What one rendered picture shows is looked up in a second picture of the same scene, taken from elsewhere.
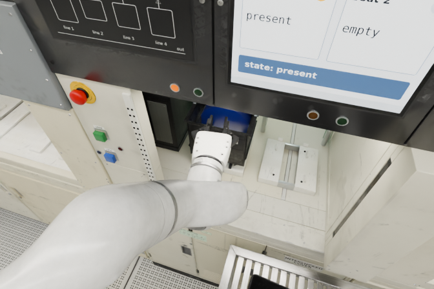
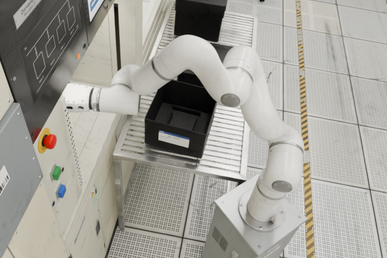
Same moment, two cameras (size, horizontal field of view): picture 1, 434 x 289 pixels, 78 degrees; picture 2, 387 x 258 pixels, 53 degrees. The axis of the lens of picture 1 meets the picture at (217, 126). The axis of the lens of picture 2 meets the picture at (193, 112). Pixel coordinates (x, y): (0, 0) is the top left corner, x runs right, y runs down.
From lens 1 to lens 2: 1.11 m
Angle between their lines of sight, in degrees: 66
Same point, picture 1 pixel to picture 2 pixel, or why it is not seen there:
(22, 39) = (22, 132)
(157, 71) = (72, 54)
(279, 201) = not seen: hidden behind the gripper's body
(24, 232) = not seen: outside the picture
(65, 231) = (197, 39)
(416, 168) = not seen: outside the picture
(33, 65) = (27, 155)
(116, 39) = (59, 54)
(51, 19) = (34, 84)
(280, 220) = not seen: hidden behind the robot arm
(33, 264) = (207, 45)
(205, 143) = (75, 96)
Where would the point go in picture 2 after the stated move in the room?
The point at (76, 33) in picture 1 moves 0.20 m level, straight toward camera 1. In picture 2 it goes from (44, 78) to (118, 52)
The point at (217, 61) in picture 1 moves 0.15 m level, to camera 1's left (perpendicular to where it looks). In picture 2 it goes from (86, 16) to (83, 48)
